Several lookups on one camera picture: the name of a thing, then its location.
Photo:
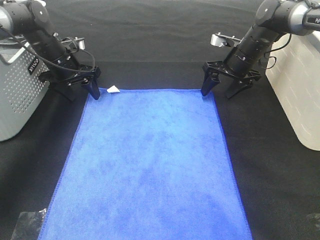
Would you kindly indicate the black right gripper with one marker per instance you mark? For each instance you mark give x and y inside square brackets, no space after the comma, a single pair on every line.
[243,80]

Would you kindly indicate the grey perforated laundry basket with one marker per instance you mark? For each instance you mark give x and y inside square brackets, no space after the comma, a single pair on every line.
[21,91]

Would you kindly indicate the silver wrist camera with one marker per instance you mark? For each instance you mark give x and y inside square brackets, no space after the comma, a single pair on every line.
[221,41]
[78,42]

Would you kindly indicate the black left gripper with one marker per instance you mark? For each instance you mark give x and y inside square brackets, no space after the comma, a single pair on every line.
[61,84]

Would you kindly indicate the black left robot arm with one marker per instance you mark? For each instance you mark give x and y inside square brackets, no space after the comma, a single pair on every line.
[28,23]

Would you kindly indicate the black table cloth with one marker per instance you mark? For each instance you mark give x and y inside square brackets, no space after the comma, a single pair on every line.
[162,44]

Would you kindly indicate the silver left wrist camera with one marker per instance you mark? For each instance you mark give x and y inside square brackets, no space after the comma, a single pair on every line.
[78,42]

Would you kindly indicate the white plastic storage box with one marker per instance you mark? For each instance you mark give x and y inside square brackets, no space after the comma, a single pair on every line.
[295,79]

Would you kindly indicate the clear tape strip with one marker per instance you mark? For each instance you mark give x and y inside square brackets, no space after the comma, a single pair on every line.
[314,219]
[29,225]

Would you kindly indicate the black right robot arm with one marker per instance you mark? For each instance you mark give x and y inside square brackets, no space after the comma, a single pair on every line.
[273,19]

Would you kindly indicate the blue microfibre towel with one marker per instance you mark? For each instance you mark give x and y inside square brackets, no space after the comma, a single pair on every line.
[147,165]

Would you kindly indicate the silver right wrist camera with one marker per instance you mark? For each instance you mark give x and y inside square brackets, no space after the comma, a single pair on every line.
[221,41]

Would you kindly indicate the clear tape strip left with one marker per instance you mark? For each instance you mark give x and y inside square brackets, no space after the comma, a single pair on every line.
[29,225]

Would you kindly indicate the clear tape strip right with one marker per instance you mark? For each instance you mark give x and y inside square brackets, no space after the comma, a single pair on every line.
[314,219]

